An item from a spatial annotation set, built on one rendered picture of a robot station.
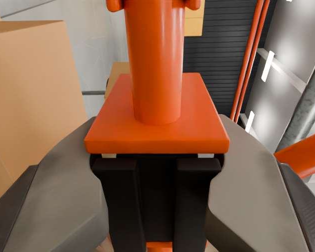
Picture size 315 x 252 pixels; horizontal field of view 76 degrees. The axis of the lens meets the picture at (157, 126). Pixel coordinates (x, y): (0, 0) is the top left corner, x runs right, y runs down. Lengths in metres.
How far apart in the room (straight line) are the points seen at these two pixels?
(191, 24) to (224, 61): 4.70
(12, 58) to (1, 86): 0.03
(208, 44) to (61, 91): 10.95
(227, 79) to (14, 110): 12.05
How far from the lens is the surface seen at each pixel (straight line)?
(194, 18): 7.46
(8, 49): 0.22
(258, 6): 8.21
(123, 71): 2.31
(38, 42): 0.26
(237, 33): 11.42
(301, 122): 6.68
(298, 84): 8.77
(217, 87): 12.28
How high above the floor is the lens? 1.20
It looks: 2 degrees down
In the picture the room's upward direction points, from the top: 89 degrees clockwise
